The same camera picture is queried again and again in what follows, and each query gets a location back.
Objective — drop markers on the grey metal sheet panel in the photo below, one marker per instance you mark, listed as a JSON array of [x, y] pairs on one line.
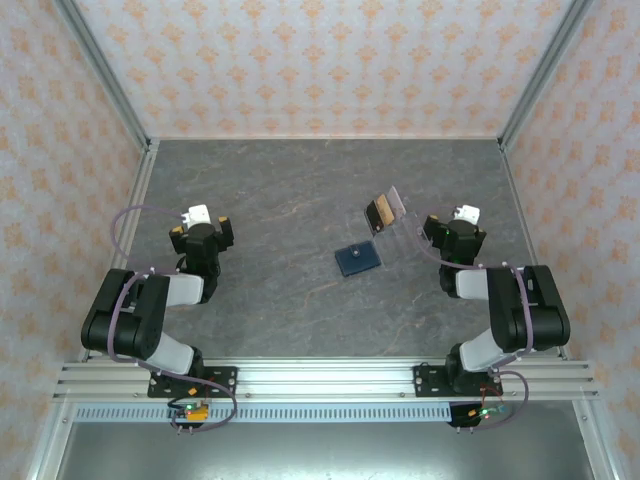
[[320, 450]]

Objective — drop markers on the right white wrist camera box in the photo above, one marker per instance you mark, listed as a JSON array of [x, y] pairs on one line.
[[470, 214]]

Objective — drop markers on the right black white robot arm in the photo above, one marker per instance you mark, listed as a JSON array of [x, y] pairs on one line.
[[530, 310]]

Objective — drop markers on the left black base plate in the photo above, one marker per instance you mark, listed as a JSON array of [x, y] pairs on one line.
[[225, 380]]

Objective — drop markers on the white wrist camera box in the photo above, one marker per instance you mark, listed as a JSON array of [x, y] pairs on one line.
[[199, 214], [470, 214]]

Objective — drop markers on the gold card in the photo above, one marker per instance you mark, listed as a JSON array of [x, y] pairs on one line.
[[387, 207]]

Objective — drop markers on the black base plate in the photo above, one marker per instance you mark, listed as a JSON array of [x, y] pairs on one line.
[[225, 380], [425, 382]]

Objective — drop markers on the pale lilac card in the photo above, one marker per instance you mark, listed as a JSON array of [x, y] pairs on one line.
[[398, 200]]

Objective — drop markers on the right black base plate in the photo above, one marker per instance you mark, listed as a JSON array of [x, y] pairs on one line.
[[425, 382]]

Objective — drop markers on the wide aluminium mounting rail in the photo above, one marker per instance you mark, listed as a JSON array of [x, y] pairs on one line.
[[325, 380]]

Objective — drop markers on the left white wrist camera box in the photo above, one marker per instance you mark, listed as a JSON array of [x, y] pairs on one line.
[[199, 214]]

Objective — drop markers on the right controller board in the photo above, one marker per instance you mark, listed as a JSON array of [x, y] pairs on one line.
[[487, 412]]

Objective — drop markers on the dark blue card holder wallet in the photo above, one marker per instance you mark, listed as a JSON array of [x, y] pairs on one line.
[[359, 259]]

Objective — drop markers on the aluminium frame profile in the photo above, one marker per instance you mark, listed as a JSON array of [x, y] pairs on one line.
[[100, 75], [515, 190], [142, 185], [595, 440], [545, 75], [45, 440]]

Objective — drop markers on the left controller board yellow plug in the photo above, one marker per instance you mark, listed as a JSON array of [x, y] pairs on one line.
[[192, 411]]

